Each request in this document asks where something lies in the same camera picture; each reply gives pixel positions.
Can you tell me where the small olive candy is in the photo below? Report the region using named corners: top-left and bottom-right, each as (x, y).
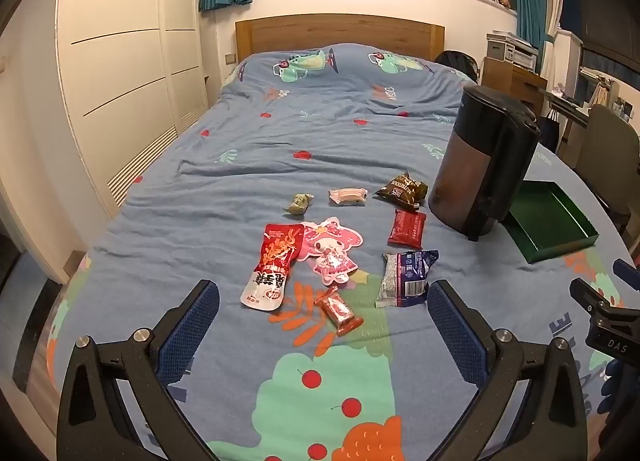
top-left (283, 193), bottom-right (315, 216)

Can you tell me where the white desk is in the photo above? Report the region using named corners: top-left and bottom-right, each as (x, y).
top-left (545, 91), bottom-right (596, 142)

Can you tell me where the brown snack packet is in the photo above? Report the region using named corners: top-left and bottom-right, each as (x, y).
top-left (374, 171), bottom-right (428, 212)

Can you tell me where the small red candy bar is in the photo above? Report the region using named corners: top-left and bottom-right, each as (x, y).
top-left (315, 287), bottom-right (364, 337)

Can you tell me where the grey printer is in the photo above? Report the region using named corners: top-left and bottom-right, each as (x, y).
top-left (486, 32), bottom-right (541, 70)

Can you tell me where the pink striped candy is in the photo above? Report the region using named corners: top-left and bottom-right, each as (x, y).
top-left (328, 186), bottom-right (368, 206)

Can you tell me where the red and white snack packet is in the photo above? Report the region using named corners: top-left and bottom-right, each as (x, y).
top-left (240, 223), bottom-right (306, 312)

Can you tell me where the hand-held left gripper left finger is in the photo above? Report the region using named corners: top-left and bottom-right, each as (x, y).
top-left (56, 279), bottom-right (221, 461)

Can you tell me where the black electric kettle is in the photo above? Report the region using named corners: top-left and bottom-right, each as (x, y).
top-left (427, 85), bottom-right (542, 242)

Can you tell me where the black backpack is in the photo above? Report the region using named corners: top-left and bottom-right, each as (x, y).
top-left (434, 50), bottom-right (482, 84)

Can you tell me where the cream wardrobe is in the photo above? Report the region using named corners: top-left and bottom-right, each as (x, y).
top-left (57, 0), bottom-right (208, 219)

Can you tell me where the pink cartoon character packet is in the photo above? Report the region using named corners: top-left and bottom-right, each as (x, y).
top-left (299, 217), bottom-right (364, 287)

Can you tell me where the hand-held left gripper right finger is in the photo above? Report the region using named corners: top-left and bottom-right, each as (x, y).
top-left (426, 279), bottom-right (588, 461)

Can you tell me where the green tray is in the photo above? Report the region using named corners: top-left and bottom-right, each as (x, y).
top-left (501, 180), bottom-right (600, 264)

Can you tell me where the person's right hand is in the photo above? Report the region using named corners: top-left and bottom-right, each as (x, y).
top-left (597, 361), bottom-right (626, 414)

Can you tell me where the dark shopping bag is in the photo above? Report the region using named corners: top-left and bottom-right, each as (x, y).
top-left (539, 110), bottom-right (562, 152)

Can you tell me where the blue and white snack packet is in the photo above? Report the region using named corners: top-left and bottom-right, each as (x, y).
top-left (375, 250), bottom-right (440, 309)

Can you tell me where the grey desk chair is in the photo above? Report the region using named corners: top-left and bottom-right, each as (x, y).
top-left (570, 104), bottom-right (640, 234)

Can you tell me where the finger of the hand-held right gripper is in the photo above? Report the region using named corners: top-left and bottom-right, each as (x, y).
top-left (613, 259), bottom-right (640, 289)
top-left (569, 279), bottom-right (626, 324)

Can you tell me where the wooden headboard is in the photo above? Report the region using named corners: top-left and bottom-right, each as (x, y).
top-left (235, 18), bottom-right (445, 63)

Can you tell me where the dark red snack packet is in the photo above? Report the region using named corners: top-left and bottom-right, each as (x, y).
top-left (387, 209), bottom-right (427, 249)

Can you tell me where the wooden drawer cabinet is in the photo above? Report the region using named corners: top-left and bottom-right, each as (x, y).
top-left (481, 57), bottom-right (548, 114)

